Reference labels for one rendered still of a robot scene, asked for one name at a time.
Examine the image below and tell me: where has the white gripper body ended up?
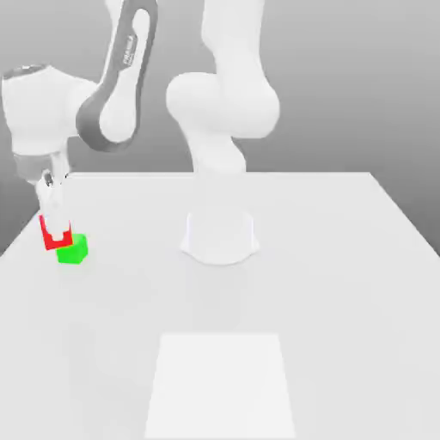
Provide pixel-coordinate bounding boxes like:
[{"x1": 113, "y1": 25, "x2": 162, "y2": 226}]
[{"x1": 35, "y1": 178, "x2": 71, "y2": 223}]

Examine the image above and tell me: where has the small red cube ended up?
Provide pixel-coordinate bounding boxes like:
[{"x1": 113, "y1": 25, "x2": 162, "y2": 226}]
[{"x1": 38, "y1": 214, "x2": 74, "y2": 252}]

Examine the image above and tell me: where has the small green cube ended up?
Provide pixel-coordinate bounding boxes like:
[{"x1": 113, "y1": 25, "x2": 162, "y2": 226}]
[{"x1": 55, "y1": 233, "x2": 89, "y2": 266}]

